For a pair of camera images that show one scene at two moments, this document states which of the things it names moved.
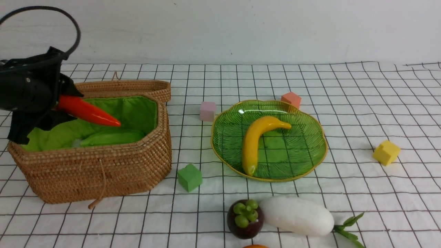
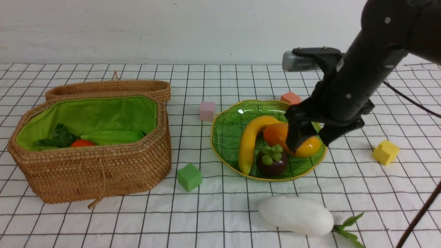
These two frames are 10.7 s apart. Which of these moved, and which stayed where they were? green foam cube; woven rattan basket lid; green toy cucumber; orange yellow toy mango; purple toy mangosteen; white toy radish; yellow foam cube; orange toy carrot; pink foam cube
Moved: orange yellow toy mango; purple toy mangosteen; orange toy carrot
Stayed: green foam cube; white toy radish; green toy cucumber; yellow foam cube; woven rattan basket lid; pink foam cube
